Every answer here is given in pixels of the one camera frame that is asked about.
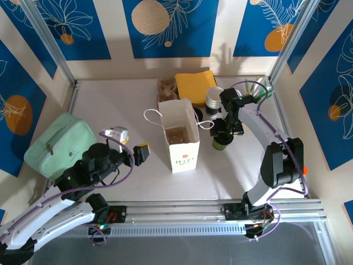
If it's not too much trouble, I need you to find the white paper takeout bag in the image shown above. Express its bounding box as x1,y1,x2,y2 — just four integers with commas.
143,97,215,174

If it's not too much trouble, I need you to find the stack of paper cups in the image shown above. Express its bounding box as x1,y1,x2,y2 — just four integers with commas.
205,86,224,116

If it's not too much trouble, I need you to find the stack of yellow napkins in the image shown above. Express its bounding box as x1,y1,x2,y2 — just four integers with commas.
175,72,217,108

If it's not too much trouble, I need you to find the mint green zip pouch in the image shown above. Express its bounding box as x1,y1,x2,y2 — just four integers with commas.
23,112,98,183

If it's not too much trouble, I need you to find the stack of cardboard cup carriers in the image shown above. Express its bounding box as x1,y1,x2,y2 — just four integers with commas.
157,78,179,102

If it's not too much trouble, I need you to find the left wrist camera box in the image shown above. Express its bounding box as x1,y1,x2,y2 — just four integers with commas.
105,126,129,153

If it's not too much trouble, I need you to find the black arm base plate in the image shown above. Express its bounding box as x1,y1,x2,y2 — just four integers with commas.
222,203,276,221
106,205,127,224

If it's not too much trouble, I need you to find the aluminium front rail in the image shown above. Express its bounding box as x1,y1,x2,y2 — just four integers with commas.
23,199,328,230

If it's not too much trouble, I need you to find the slotted grey cable duct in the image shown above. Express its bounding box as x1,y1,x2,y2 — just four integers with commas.
55,224,248,239

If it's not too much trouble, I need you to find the aluminium frame post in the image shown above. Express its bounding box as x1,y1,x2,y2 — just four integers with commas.
269,0,318,83
20,0,78,87

